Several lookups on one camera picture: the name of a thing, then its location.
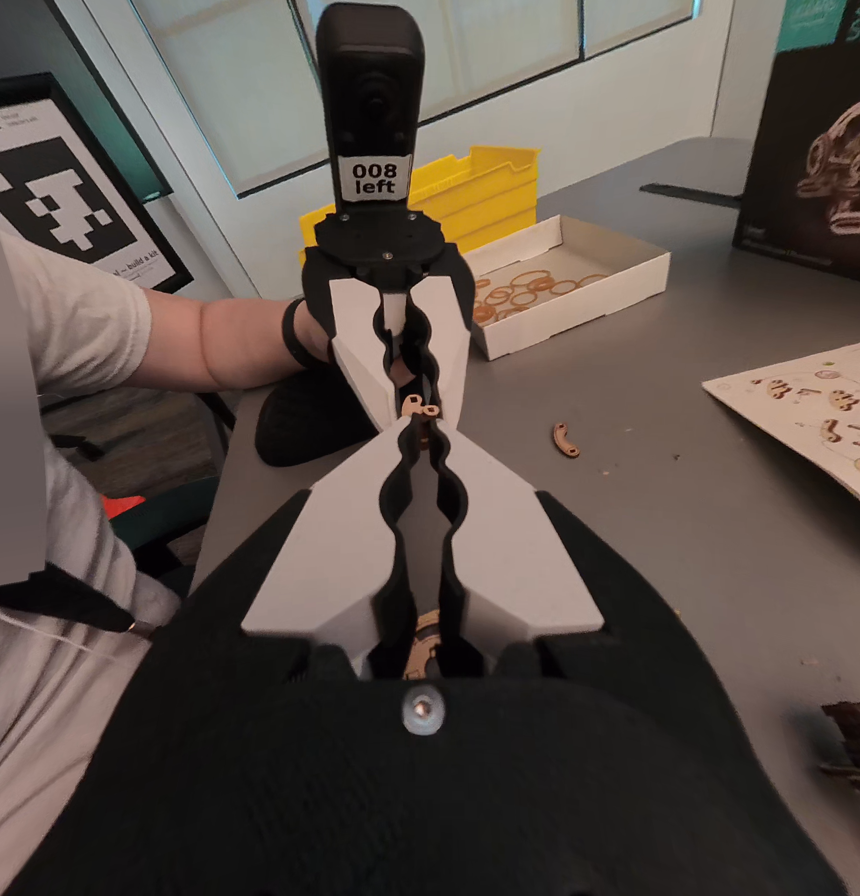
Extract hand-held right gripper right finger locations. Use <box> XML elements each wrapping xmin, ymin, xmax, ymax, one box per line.
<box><xmin>417</xmin><ymin>418</ymin><xmax>606</xmax><ymax>679</ymax></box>

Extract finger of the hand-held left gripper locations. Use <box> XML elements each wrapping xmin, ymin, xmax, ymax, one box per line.
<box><xmin>402</xmin><ymin>275</ymin><xmax>471</xmax><ymax>428</ymax></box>
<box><xmin>328</xmin><ymin>279</ymin><xmax>410</xmax><ymax>434</ymax></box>

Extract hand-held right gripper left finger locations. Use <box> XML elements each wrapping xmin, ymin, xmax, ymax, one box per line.
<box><xmin>241</xmin><ymin>416</ymin><xmax>420</xmax><ymax>679</ymax></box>

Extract laser-cut plywood sheet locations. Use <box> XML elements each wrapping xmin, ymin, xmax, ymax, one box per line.
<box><xmin>405</xmin><ymin>609</ymin><xmax>442</xmax><ymax>680</ymax></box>

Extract person's left forearm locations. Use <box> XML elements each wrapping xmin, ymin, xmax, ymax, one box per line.
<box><xmin>36</xmin><ymin>293</ymin><xmax>306</xmax><ymax>393</ymax></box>

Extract black model kit box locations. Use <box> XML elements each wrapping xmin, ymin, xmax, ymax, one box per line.
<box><xmin>733</xmin><ymin>0</ymin><xmax>860</xmax><ymax>288</ymax></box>

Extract partly built wooden model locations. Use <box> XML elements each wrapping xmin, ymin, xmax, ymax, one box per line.
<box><xmin>818</xmin><ymin>700</ymin><xmax>860</xmax><ymax>788</ymax></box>

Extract person's left hand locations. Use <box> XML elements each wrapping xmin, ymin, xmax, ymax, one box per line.
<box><xmin>293</xmin><ymin>300</ymin><xmax>418</xmax><ymax>387</ymax></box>

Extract pile of rubber bands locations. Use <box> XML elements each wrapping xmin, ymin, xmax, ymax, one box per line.
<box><xmin>472</xmin><ymin>269</ymin><xmax>609</xmax><ymax>326</ymax></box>

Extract black textured rounded object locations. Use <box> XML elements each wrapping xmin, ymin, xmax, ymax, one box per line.
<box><xmin>255</xmin><ymin>367</ymin><xmax>382</xmax><ymax>469</ymax></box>

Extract white cardboard box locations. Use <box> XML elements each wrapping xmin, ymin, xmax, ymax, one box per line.
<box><xmin>465</xmin><ymin>213</ymin><xmax>672</xmax><ymax>361</ymax></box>

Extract yellow plastic bin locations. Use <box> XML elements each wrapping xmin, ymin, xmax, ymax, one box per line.
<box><xmin>298</xmin><ymin>145</ymin><xmax>543</xmax><ymax>267</ymax></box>

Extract frosted glass window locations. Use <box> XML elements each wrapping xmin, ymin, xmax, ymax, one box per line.
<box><xmin>129</xmin><ymin>0</ymin><xmax>704</xmax><ymax>200</ymax></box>

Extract printed instruction sheet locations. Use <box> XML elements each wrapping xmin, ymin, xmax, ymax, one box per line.
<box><xmin>702</xmin><ymin>339</ymin><xmax>860</xmax><ymax>520</ymax></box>

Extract framed black-and-white tag poster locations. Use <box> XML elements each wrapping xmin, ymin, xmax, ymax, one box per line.
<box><xmin>0</xmin><ymin>72</ymin><xmax>195</xmax><ymax>294</ymax></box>

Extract person in white shirt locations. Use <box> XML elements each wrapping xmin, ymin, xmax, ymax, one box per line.
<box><xmin>0</xmin><ymin>231</ymin><xmax>193</xmax><ymax>896</ymax></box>

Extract black shoulder strap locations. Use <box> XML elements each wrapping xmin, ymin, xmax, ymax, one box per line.
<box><xmin>0</xmin><ymin>568</ymin><xmax>158</xmax><ymax>639</ymax></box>

